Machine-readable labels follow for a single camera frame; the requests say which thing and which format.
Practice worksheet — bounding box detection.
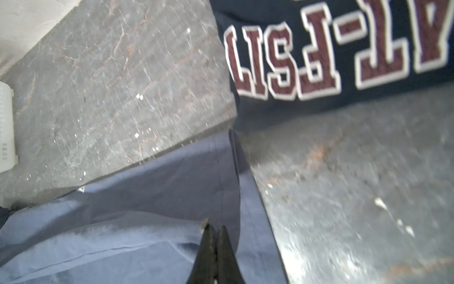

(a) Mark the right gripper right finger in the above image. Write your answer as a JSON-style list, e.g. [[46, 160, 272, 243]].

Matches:
[[217, 226, 245, 284]]

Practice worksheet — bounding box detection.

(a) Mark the grey blue tank top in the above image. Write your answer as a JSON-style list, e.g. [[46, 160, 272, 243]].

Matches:
[[1, 130, 287, 284]]

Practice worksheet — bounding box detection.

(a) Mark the navy tank top red trim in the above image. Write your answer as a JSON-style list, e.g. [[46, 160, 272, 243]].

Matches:
[[210, 1, 454, 131]]

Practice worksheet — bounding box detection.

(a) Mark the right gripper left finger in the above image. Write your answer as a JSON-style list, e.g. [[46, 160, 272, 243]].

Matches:
[[187, 224, 217, 284]]

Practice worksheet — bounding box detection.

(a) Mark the white plastic laundry basket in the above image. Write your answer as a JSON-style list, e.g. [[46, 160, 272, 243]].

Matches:
[[1, 82, 18, 173]]

